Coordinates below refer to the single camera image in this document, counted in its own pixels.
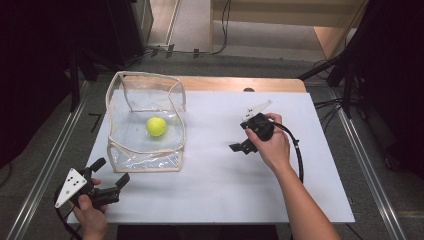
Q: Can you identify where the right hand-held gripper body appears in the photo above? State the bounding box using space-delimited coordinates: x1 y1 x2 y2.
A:
238 99 276 156

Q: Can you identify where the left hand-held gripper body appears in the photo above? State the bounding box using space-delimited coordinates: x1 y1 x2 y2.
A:
54 166 121 210

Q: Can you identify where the clear plastic bag beige trim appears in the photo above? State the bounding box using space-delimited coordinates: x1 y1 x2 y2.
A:
105 70 187 174

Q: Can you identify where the yellow tennis ball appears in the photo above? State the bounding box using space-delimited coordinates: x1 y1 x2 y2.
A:
145 115 168 138

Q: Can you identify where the person's right hand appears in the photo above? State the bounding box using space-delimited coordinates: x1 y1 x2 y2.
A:
245 112 291 175

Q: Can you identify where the person's left hand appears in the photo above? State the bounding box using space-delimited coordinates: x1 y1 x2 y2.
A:
71 179 108 240

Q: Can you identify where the white board sheet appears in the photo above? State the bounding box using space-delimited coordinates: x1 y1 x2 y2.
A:
66 90 356 225

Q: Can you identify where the wooden table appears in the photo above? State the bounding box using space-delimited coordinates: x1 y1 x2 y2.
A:
121 75 307 94

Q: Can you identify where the black stand leg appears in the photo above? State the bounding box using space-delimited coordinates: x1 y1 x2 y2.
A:
67 49 82 113

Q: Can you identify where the black tripod stand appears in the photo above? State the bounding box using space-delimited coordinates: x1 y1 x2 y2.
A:
297 49 355 118

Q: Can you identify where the light wooden furniture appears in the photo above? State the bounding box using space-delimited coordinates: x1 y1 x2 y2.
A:
209 0 368 62

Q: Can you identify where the dark curtain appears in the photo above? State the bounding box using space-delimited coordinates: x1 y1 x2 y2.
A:
348 0 424 179
0 0 83 169

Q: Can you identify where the black cabinet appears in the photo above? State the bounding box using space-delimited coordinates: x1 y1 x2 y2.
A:
78 0 155 68

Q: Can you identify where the metal floor rail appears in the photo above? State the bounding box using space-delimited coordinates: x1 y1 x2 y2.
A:
5 81 90 240
328 87 408 240

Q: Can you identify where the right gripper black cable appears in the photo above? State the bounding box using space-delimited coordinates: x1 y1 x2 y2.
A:
271 121 305 185

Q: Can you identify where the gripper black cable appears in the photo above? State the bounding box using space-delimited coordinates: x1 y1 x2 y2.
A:
271 121 305 185
52 186 83 240

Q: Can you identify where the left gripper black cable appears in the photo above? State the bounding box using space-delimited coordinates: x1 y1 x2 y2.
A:
52 186 83 240

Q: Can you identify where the bundle of black floor cables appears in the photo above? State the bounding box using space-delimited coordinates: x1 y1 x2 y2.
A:
313 97 345 131

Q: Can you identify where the hanging black cable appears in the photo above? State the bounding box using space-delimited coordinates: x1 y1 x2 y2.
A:
212 0 233 56

